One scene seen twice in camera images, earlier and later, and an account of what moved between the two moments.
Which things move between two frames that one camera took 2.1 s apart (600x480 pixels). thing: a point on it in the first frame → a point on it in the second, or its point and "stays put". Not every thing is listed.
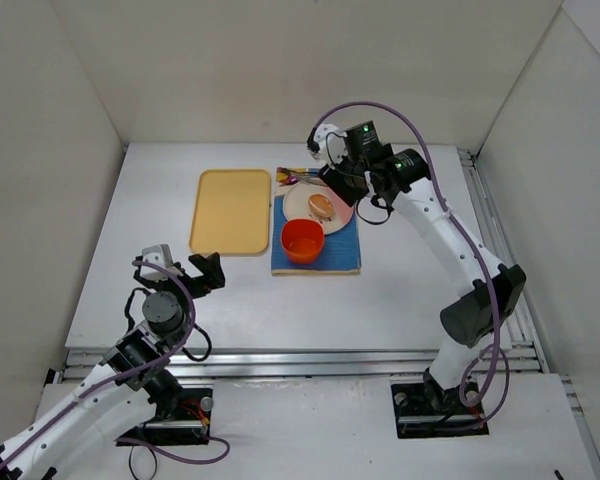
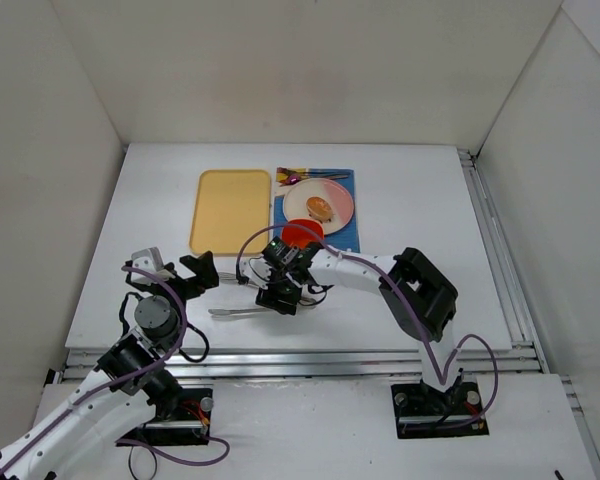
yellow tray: (231, 212) stays put
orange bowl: (303, 239) stays put
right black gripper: (344, 181) → (277, 300)
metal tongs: (320, 218) → (242, 312)
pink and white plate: (296, 206) stays put
